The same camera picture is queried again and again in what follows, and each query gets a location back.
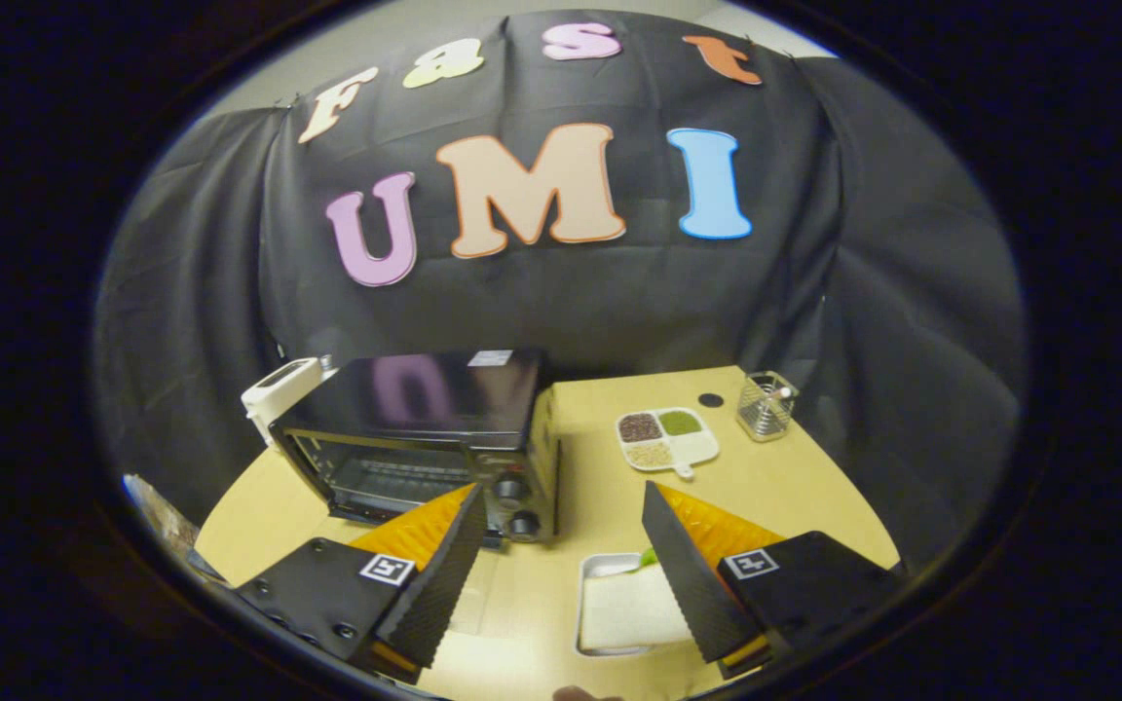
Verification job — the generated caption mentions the white box appliance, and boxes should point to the white box appliance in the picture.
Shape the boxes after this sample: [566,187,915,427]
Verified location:
[242,357,336,449]

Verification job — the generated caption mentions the metal mesh holder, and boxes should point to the metal mesh holder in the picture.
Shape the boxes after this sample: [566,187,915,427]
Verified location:
[736,371,800,443]

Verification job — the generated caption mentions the black backdrop cloth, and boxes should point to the black backdrop cloth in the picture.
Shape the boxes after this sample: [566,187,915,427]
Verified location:
[93,10,1025,575]

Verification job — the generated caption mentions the black toaster oven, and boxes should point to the black toaster oven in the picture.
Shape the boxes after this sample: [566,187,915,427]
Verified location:
[269,349,562,548]

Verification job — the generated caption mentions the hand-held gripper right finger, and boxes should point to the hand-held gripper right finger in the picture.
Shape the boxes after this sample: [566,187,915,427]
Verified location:
[641,480,908,681]

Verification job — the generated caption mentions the white divided grain plate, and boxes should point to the white divided grain plate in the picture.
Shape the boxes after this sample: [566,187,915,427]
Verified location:
[616,407,721,480]

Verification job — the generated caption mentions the lettuce sandwich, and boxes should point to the lettuce sandwich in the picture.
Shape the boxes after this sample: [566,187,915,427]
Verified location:
[582,547,693,651]

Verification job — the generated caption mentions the white rectangular tray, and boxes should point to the white rectangular tray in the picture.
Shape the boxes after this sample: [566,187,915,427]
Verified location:
[575,552,696,659]

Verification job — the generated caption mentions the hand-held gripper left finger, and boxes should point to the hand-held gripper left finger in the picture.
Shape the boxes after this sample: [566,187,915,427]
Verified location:
[230,482,487,684]

